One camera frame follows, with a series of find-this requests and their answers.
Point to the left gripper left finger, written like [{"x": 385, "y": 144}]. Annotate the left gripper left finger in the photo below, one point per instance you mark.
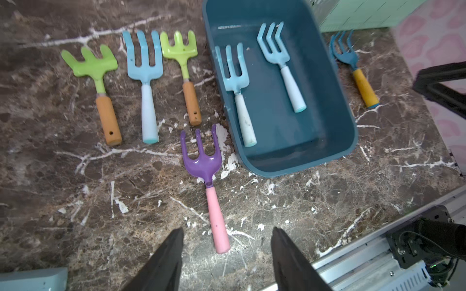
[{"x": 163, "y": 270}]

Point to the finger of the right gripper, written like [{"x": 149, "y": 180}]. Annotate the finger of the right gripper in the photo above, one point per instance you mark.
[{"x": 429, "y": 83}]

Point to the teal rake yellow handle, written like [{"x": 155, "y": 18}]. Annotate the teal rake yellow handle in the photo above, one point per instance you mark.
[{"x": 350, "y": 58}]

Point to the green rake wooden handle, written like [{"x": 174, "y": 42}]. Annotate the green rake wooden handle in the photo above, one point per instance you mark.
[{"x": 181, "y": 53}]

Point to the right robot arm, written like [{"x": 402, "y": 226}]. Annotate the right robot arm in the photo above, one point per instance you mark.
[{"x": 432, "y": 237}]

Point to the mint green file organizer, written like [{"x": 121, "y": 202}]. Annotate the mint green file organizer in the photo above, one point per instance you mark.
[{"x": 337, "y": 15}]

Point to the pale blue fork white handle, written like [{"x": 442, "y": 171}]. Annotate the pale blue fork white handle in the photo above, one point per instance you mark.
[{"x": 281, "y": 57}]

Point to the aluminium front rail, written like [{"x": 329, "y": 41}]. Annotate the aluminium front rail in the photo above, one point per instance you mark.
[{"x": 368, "y": 264}]

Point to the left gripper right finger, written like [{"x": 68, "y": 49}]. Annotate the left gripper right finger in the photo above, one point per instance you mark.
[{"x": 292, "y": 271}]

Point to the light blue fork white handle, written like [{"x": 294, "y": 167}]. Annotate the light blue fork white handle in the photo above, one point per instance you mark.
[{"x": 145, "y": 73}]

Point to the purple rake pink handle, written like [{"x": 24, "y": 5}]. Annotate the purple rake pink handle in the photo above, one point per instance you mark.
[{"x": 206, "y": 167}]

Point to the green rake orange handle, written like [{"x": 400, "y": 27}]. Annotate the green rake orange handle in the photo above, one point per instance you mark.
[{"x": 96, "y": 68}]

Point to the pale teal rake white handle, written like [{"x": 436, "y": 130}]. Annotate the pale teal rake white handle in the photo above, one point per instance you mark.
[{"x": 235, "y": 83}]

